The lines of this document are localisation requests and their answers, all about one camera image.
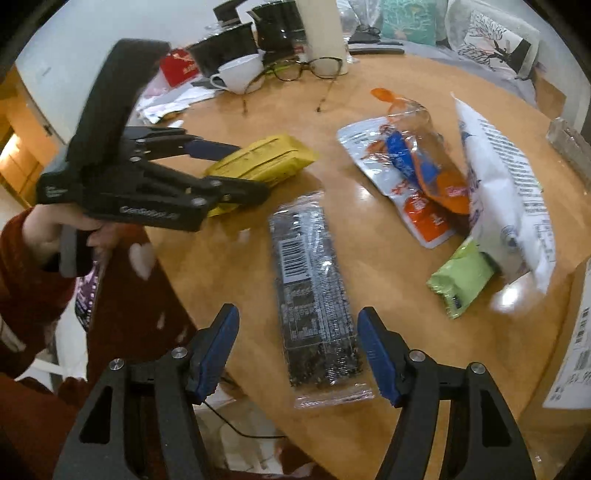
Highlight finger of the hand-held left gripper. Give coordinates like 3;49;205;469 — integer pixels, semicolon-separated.
121;126;242;163
139;159;271;217

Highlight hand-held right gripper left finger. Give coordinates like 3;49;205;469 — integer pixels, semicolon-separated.
53;303;241;480

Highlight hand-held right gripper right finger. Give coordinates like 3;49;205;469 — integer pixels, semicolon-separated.
356;306;536;480

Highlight yellow snack packet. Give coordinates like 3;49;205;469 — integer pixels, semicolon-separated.
203;134;319;217

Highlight black seaweed packet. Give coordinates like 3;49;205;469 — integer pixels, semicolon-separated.
269;191;375;409

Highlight cardboard box with white label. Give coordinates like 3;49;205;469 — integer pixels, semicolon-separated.
522;258;591;467

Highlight person's left forearm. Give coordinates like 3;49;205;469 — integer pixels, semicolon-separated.
0;216;79;384

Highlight person's left hand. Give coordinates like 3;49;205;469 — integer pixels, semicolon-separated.
22;207;125;263

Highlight pile of white papers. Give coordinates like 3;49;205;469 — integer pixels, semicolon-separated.
136;83;218;125

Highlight red paper packet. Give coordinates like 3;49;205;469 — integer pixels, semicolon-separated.
159;47;204;88

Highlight white cup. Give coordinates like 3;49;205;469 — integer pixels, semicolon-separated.
210;54;266;95

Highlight white plastic bag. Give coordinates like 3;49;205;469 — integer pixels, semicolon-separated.
196;394;296;476

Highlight wooden cabinet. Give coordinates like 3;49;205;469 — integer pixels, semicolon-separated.
0;65;70;208

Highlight green snack packet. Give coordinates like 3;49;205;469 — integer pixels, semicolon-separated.
427;237;497;320

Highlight dark-rimmed eyeglasses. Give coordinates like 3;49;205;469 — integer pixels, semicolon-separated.
240;56;346;116

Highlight orange and white snack packet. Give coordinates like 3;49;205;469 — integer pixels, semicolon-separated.
337;117;455;250

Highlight purple snack packet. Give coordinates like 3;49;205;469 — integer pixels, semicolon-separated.
74;263;101;331

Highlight cream cylindrical tumbler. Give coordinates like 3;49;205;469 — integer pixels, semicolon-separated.
295;0;349;77

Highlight wine glass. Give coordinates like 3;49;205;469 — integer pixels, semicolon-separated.
339;0;370;64

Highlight clear plastic snack bag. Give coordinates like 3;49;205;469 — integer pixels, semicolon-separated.
372;87;474;232

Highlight large white snack bag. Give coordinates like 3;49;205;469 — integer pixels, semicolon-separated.
450;92;557;296

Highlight teal patterned pillow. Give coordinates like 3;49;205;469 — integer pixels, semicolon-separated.
376;0;439;46

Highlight grey sofa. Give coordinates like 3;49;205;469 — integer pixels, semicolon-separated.
346;0;571;109

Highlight white pillow with deer print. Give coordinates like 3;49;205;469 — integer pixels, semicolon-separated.
445;9;541;79

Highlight clear plastic tray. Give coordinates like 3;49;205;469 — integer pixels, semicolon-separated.
546;117;591;169

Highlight black cable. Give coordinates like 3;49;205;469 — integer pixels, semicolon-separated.
203;401;287;439

